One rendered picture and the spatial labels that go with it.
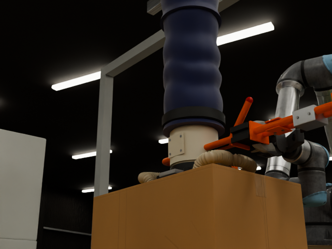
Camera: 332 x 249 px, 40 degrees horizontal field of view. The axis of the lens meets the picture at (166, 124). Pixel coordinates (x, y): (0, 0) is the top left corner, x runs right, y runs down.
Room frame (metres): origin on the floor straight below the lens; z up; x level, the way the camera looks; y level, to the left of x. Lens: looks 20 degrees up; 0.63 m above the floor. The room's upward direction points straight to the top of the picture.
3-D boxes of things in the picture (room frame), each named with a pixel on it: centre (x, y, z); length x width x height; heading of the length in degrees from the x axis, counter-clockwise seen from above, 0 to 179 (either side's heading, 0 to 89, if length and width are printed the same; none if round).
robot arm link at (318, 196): (1.53, -0.49, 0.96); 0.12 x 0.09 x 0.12; 54
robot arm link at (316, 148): (1.51, -0.50, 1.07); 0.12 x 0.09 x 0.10; 130
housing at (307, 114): (1.15, -0.39, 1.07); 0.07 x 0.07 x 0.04; 39
